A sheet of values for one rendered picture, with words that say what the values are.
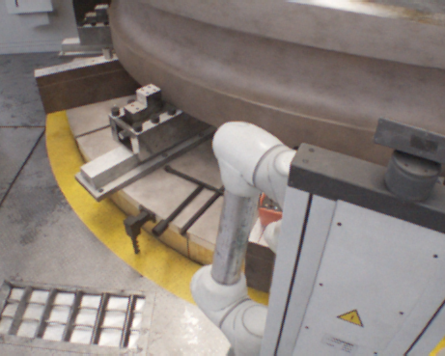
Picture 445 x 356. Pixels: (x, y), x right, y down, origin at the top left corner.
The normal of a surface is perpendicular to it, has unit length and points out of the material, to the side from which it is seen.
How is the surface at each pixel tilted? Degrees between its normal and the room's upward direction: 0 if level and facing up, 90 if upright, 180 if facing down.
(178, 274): 0
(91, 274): 0
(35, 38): 90
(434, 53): 90
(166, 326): 0
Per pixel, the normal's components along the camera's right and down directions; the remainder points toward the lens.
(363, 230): -0.45, 0.59
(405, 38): -0.24, 0.64
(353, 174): 0.00, -0.75
